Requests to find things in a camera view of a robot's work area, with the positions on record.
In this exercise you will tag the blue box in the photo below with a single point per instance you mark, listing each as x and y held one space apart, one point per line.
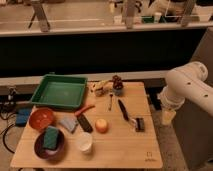
22 116

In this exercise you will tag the small dark spoon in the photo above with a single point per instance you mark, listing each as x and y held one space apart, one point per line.
110 102

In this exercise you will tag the green plastic tray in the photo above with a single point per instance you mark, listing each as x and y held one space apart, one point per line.
60 91

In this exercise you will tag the white plastic cup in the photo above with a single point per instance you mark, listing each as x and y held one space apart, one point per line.
84 142

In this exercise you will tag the red bowl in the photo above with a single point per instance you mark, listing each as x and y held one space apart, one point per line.
41 118

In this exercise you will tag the orange apple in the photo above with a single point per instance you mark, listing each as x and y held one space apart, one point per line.
101 125

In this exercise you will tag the green sponge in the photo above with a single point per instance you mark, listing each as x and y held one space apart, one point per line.
50 138

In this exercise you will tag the black remote control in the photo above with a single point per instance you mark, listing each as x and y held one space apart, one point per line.
84 123

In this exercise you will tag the yellow banana toy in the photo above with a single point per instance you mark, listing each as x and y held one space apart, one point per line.
98 88

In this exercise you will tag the black handled knife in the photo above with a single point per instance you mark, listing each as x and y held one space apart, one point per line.
123 110

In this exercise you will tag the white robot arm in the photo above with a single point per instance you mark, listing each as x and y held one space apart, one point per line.
185 82

